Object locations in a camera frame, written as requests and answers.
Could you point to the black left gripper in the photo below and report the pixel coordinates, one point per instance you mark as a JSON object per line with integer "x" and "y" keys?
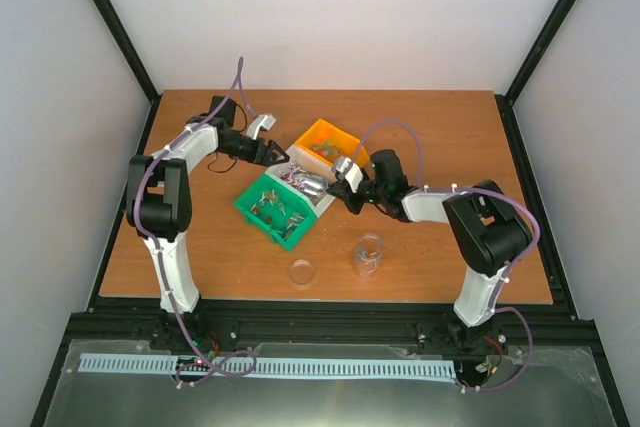
{"x": 260, "y": 144}

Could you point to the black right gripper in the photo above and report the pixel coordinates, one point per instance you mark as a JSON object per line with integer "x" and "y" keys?
{"x": 341, "y": 187}

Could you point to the metal candy scoop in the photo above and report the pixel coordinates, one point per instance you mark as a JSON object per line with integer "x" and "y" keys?
{"x": 311, "y": 185}

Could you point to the white plastic candy bin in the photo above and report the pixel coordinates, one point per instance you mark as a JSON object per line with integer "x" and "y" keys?
{"x": 283, "y": 174}

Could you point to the orange plastic candy bin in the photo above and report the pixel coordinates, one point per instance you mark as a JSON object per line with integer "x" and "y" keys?
{"x": 320, "y": 145}

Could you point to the green plastic candy bin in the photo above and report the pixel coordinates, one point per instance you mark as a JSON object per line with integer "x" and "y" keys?
{"x": 283, "y": 214}

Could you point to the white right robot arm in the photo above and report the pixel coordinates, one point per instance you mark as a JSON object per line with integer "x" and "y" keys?
{"x": 492, "y": 231}

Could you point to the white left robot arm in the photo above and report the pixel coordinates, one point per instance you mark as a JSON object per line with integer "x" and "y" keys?
{"x": 158, "y": 195}

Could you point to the clear plastic jar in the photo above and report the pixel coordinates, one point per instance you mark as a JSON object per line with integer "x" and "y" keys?
{"x": 367, "y": 255}

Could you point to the clear round jar lid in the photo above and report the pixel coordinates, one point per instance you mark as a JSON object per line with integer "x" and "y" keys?
{"x": 302, "y": 272}

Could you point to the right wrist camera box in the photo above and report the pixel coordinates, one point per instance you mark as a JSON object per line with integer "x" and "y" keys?
{"x": 346, "y": 170}

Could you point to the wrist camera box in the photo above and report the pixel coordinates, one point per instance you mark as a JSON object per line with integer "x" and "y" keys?
{"x": 346, "y": 170}
{"x": 261, "y": 123}

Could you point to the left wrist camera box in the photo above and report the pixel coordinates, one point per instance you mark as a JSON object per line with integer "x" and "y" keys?
{"x": 261, "y": 123}

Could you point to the black aluminium frame base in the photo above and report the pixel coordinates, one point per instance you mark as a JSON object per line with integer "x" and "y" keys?
{"x": 324, "y": 323}

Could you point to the light blue slotted cable duct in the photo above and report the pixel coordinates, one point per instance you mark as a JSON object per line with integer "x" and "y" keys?
{"x": 273, "y": 368}

